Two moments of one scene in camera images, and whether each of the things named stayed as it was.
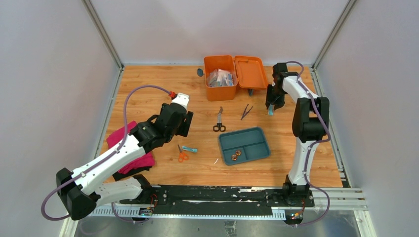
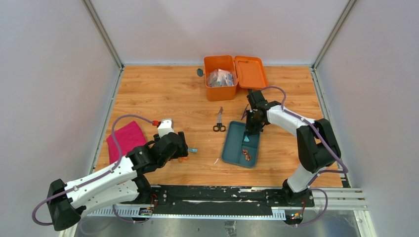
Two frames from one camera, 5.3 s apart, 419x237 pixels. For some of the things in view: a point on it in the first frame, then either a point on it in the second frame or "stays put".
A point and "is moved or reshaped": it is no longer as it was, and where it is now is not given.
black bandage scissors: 219,126 stays put
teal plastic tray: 243,145 is moved or reshaped
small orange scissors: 182,155 stays put
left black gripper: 183,129 -> 182,150
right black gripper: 270,99 -> 250,130
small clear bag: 211,79 stays put
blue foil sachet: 190,149 stays put
